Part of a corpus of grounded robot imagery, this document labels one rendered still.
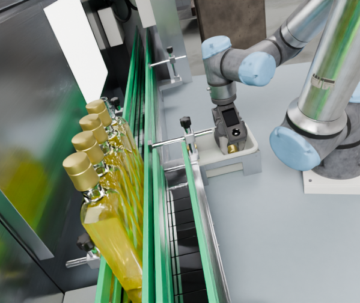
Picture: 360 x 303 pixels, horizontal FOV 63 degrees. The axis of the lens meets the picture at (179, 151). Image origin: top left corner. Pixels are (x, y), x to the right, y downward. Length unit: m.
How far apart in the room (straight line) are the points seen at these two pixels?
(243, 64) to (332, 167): 0.35
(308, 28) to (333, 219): 0.44
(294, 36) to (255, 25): 2.11
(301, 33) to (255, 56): 0.11
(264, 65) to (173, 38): 0.89
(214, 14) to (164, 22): 1.31
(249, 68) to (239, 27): 2.15
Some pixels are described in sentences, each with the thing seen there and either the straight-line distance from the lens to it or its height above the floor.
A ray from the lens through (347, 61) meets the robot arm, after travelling 0.55.
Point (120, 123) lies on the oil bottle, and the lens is 0.63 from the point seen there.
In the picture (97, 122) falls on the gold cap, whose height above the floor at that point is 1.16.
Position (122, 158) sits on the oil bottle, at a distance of 0.55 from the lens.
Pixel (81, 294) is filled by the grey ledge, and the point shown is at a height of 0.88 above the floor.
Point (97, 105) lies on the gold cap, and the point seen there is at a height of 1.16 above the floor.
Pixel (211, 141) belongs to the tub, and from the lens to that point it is 1.00.
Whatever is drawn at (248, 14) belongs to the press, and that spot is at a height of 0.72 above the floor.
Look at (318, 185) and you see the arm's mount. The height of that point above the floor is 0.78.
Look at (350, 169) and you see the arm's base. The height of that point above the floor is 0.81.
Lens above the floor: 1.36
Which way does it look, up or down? 35 degrees down
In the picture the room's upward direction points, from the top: 16 degrees counter-clockwise
